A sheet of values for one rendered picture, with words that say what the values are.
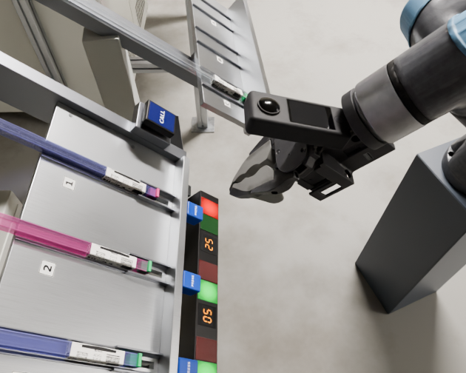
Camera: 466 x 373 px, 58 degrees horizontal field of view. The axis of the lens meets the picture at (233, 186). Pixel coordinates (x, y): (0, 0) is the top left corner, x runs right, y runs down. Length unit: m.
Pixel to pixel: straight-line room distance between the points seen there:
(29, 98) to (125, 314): 0.30
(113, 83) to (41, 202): 0.36
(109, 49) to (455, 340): 1.18
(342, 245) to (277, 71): 0.87
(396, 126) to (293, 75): 1.49
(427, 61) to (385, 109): 0.06
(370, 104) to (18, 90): 0.43
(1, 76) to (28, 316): 0.29
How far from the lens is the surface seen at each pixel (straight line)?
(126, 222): 0.56
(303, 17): 2.28
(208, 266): 0.63
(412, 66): 0.44
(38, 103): 0.62
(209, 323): 0.61
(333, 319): 1.33
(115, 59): 0.78
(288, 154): 0.50
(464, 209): 0.93
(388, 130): 0.46
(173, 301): 0.54
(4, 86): 0.61
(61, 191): 0.54
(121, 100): 0.84
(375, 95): 0.45
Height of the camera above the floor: 1.24
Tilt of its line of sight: 55 degrees down
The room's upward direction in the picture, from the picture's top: straight up
